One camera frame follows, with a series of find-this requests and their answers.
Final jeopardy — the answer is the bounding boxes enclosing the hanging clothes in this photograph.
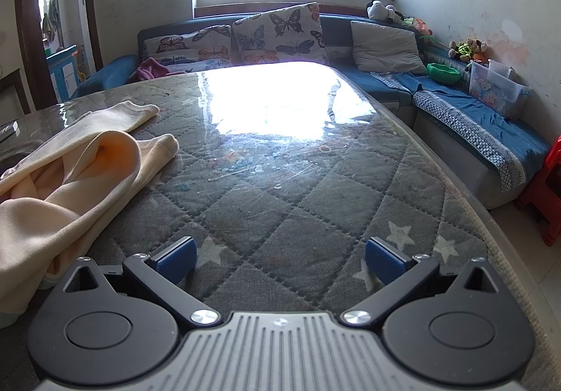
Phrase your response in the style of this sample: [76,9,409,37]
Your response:
[41,0,62,41]

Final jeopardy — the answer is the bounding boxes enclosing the pink cloth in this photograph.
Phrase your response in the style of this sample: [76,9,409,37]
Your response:
[136,58,170,82]

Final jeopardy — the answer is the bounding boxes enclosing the green plush toy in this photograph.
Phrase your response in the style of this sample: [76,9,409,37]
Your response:
[448,40,472,63]

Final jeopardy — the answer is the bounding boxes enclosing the blue patterned sofa cover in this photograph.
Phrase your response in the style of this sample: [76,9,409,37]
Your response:
[370,71,550,194]

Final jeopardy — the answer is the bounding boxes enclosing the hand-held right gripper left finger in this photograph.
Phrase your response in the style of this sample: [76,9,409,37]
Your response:
[61,237,222,328]

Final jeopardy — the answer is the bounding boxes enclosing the green bowl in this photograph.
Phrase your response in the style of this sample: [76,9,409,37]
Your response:
[426,62,462,85]

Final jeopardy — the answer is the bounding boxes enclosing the panda plush toy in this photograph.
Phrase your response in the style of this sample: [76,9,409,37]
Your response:
[367,0,397,21]

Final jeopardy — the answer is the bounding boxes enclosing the grey pillow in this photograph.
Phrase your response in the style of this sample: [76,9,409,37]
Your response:
[351,20,428,76]

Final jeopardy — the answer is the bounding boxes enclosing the clear plastic storage box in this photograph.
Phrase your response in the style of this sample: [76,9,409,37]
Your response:
[467,59,533,119]

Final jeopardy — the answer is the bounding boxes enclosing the red plastic stool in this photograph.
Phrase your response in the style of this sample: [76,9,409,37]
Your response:
[515,134,561,247]

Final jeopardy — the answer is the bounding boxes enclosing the blue cabinet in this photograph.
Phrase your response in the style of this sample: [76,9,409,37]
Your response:
[47,45,79,100]

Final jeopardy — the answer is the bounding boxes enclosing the flat butterfly print pillow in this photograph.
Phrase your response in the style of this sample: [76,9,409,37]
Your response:
[142,25,233,73]

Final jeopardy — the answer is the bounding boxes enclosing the dark wooden door frame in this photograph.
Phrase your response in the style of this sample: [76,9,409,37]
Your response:
[13,0,103,105]

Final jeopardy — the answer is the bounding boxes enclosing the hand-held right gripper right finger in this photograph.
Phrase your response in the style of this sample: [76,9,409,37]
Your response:
[342,237,505,328]

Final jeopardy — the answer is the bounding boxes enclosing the blue sofa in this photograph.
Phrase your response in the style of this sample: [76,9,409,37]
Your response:
[72,14,553,210]

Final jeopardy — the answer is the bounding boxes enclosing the large butterfly print pillow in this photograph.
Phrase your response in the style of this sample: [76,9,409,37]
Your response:
[232,2,327,66]

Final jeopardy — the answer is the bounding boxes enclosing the colourful toy pile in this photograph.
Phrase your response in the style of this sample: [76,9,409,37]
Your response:
[397,12,434,39]

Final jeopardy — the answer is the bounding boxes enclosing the cream cloth garment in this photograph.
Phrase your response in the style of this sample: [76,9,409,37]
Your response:
[0,102,180,328]

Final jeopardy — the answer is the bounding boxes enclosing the brown teddy bear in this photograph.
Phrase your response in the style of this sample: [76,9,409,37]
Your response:
[465,38,489,63]

